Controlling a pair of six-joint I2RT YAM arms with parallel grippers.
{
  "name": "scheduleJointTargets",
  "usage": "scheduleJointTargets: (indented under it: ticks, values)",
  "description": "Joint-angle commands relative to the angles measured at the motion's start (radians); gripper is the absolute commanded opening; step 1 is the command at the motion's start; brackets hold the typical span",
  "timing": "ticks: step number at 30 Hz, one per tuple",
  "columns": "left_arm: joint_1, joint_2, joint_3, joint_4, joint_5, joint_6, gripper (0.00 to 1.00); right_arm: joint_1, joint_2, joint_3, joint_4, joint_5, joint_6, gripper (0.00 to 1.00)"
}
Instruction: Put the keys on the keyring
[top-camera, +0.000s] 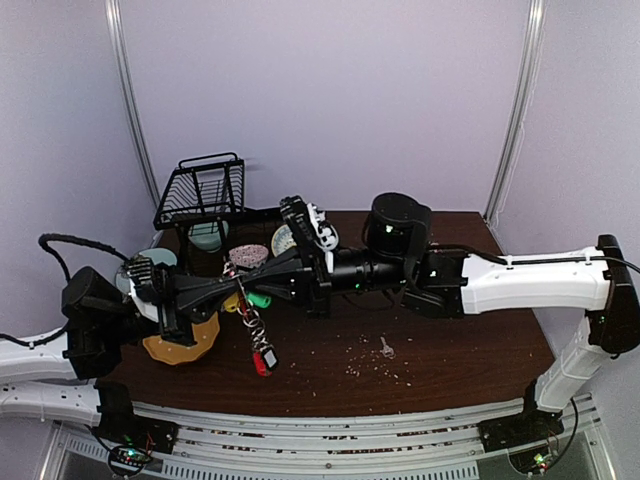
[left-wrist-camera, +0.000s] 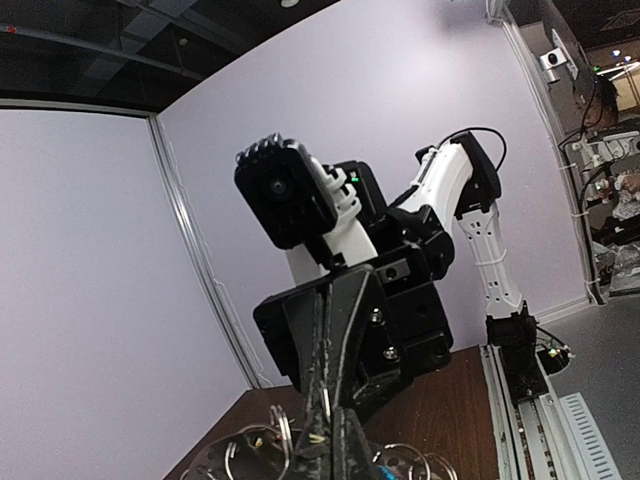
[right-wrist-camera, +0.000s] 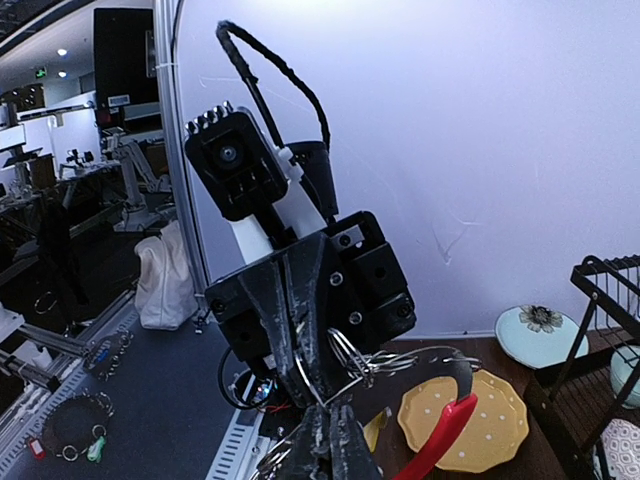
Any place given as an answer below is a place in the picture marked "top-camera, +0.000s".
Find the loose silver key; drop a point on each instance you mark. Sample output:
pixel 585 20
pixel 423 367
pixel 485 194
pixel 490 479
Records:
pixel 386 350

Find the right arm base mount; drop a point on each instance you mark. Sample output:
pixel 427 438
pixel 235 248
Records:
pixel 533 433

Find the right aluminium frame post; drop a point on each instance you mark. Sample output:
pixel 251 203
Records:
pixel 514 136

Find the light blue plate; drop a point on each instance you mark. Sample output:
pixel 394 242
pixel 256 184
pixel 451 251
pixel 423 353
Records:
pixel 156 255

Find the left aluminium frame post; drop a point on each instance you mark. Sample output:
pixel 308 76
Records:
pixel 117 36

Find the pink patterned bowl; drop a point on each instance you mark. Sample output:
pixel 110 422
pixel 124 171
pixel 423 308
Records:
pixel 249 256

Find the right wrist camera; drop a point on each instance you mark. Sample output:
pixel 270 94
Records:
pixel 311 230

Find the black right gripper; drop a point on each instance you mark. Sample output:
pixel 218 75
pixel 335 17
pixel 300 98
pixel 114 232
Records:
pixel 314 271

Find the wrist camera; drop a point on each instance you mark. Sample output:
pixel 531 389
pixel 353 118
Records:
pixel 311 230
pixel 143 278

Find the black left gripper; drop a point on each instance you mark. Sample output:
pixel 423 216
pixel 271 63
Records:
pixel 172 290

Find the green tagged key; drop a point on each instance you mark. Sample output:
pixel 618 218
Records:
pixel 258 300

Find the black wire dish rack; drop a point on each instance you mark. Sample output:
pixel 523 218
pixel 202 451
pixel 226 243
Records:
pixel 211 188

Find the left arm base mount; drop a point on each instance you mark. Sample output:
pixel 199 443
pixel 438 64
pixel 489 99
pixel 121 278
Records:
pixel 129 439

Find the red handled keyring with keys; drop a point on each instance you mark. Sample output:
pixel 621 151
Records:
pixel 264 355

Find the aluminium frame post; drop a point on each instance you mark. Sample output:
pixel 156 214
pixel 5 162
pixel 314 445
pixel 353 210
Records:
pixel 514 136
pixel 117 36

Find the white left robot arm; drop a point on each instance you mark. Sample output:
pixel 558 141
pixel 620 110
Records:
pixel 60 375

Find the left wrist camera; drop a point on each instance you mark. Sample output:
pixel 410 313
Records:
pixel 143 278

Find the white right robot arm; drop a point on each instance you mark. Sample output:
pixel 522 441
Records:
pixel 450 281

